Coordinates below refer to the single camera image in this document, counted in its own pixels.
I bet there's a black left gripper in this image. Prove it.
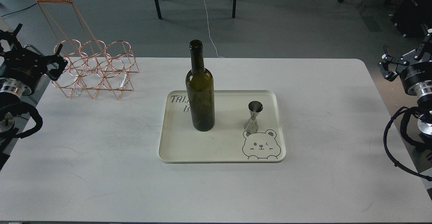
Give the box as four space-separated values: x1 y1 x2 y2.
0 24 68 88

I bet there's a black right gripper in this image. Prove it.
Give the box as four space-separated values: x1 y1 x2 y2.
378 24 432 90

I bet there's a steel double jigger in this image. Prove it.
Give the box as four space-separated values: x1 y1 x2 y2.
244 101 263 134

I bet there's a dark green wine bottle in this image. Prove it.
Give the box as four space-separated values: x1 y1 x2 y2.
185 39 215 132

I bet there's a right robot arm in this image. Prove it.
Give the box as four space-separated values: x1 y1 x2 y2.
378 24 432 181

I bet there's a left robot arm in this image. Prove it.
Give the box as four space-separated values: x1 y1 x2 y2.
0 24 68 167

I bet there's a black equipment case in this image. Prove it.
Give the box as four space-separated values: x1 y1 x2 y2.
391 0 432 37

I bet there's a cream bear serving tray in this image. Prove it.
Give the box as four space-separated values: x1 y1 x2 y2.
158 90 287 164

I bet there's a copper wire bottle rack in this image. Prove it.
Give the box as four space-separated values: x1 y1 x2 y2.
36 0 139 99

